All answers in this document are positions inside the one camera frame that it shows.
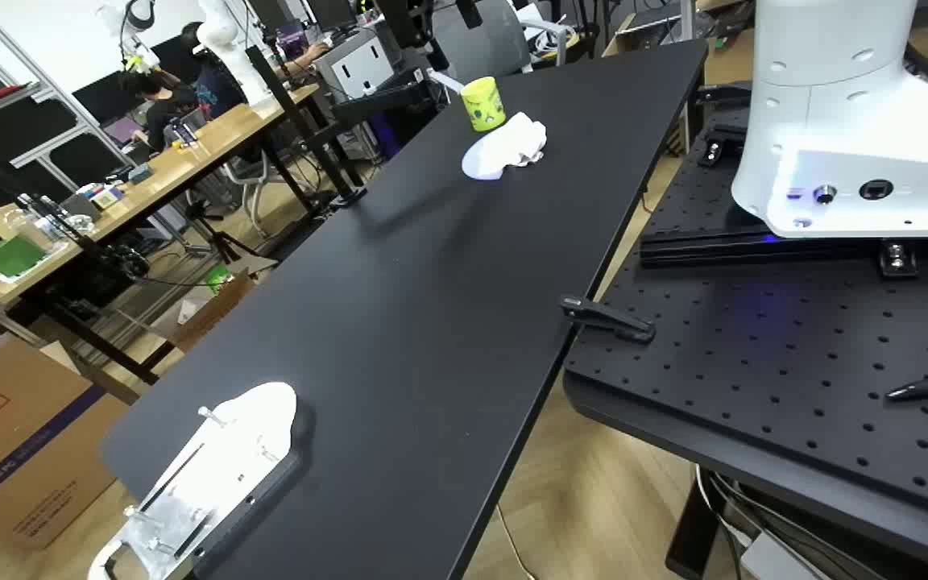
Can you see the white cloth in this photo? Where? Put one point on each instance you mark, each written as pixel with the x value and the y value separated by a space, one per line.
pixel 513 137

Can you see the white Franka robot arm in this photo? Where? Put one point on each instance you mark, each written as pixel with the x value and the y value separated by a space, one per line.
pixel 839 106

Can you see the yellow-green mug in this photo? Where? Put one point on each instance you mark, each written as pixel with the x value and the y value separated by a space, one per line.
pixel 486 105

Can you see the clear white dish rack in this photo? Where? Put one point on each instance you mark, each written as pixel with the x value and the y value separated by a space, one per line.
pixel 216 471

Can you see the wooden desk black legs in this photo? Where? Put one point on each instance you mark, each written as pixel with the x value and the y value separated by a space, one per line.
pixel 163 177

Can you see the black perforated breadboard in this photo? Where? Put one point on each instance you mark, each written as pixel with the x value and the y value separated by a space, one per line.
pixel 787 357

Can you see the cardboard box red print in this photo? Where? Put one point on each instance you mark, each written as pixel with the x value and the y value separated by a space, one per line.
pixel 14 452

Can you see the black mounting rail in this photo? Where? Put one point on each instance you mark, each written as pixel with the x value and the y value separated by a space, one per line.
pixel 741 250

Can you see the aluminium frame black panels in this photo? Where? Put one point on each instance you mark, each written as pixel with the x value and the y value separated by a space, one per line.
pixel 29 133

